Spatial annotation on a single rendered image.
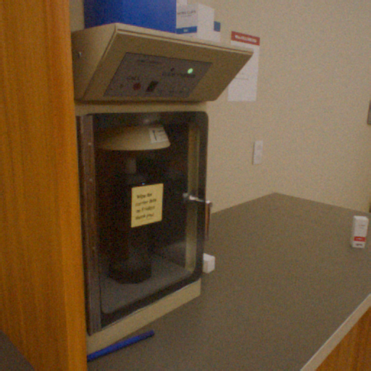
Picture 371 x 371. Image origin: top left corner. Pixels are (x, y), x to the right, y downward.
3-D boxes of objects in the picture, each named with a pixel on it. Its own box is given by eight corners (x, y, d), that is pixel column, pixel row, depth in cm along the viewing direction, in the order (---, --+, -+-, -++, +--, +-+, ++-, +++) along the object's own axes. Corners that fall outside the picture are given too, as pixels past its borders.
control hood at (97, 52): (72, 100, 56) (69, 30, 54) (207, 101, 79) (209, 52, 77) (116, 102, 49) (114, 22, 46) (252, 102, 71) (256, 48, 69)
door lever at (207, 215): (195, 232, 82) (187, 235, 81) (196, 192, 80) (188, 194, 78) (213, 239, 79) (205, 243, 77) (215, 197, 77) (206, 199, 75)
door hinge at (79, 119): (85, 332, 67) (74, 115, 57) (97, 327, 68) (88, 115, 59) (89, 337, 66) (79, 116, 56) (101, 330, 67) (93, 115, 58)
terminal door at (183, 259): (89, 334, 67) (79, 113, 57) (200, 278, 88) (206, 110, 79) (92, 335, 66) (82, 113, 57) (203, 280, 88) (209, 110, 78)
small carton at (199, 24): (174, 43, 64) (174, 6, 63) (190, 46, 68) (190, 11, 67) (197, 41, 62) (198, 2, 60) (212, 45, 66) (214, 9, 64)
